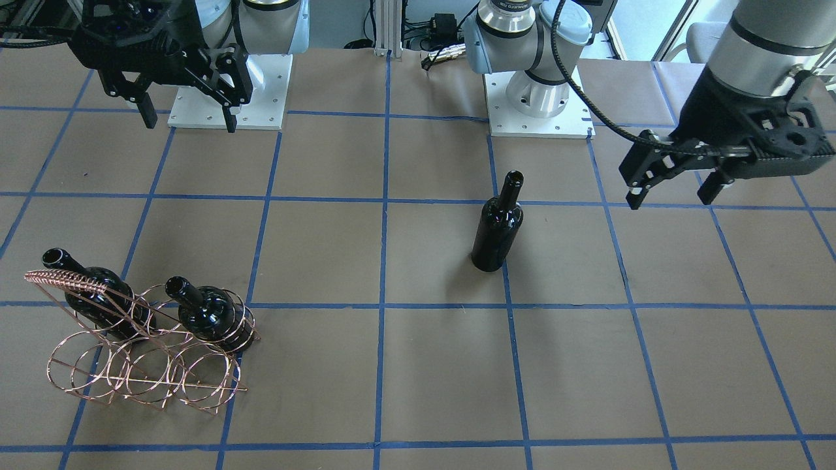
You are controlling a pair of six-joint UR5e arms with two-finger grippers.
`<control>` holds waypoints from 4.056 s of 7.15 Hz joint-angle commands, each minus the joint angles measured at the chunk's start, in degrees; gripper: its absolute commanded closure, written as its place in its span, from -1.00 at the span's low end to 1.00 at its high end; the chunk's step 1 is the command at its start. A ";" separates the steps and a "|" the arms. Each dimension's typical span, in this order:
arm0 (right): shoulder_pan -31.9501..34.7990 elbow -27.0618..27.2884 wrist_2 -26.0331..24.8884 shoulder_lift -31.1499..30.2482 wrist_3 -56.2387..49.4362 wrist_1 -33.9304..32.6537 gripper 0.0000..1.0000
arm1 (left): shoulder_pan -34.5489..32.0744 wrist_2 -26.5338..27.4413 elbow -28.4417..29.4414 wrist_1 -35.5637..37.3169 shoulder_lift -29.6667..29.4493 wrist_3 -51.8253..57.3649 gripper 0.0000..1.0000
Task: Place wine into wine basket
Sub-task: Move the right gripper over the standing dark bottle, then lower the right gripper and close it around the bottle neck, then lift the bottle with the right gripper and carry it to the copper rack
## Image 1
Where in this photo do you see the black bottle in basket rear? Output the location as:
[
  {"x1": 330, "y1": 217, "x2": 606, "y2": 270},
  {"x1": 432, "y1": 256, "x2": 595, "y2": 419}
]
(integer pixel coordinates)
[{"x1": 42, "y1": 247, "x2": 157, "y2": 340}]

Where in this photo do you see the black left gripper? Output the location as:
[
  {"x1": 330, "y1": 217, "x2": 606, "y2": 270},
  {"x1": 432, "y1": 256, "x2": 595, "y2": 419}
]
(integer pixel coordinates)
[{"x1": 619, "y1": 69, "x2": 834, "y2": 210}]

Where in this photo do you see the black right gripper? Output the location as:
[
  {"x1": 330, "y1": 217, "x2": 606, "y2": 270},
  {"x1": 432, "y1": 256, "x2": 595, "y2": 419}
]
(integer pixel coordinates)
[{"x1": 69, "y1": 1, "x2": 253, "y2": 133}]

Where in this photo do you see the black bottle in basket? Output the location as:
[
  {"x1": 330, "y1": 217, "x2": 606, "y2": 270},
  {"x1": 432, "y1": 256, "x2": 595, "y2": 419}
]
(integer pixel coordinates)
[
  {"x1": 42, "y1": 247, "x2": 157, "y2": 340},
  {"x1": 165, "y1": 276, "x2": 255, "y2": 353}
]

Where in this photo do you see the black bottle in basket front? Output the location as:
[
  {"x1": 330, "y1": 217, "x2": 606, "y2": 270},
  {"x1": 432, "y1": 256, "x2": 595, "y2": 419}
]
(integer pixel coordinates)
[{"x1": 165, "y1": 276, "x2": 255, "y2": 353}]

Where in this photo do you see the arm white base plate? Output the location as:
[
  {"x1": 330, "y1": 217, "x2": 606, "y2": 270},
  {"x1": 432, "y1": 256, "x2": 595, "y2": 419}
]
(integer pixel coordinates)
[
  {"x1": 483, "y1": 71, "x2": 595, "y2": 139},
  {"x1": 167, "y1": 54, "x2": 293, "y2": 131}
]

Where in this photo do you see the black wine bottle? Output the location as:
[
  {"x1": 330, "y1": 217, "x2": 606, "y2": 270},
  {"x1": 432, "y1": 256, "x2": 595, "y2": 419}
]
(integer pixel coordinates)
[{"x1": 470, "y1": 170, "x2": 524, "y2": 272}]

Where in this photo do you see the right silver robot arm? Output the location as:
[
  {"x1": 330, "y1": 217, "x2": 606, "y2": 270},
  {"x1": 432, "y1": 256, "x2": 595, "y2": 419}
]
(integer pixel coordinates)
[{"x1": 69, "y1": 1, "x2": 310, "y2": 132}]

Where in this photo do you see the copper wire wine basket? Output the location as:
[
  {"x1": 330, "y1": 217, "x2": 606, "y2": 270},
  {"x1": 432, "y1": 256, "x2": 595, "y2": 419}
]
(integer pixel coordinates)
[{"x1": 24, "y1": 270, "x2": 248, "y2": 415}]

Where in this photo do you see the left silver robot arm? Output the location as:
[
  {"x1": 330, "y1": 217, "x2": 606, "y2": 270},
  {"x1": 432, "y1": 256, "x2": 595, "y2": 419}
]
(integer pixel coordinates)
[{"x1": 619, "y1": 1, "x2": 834, "y2": 210}]

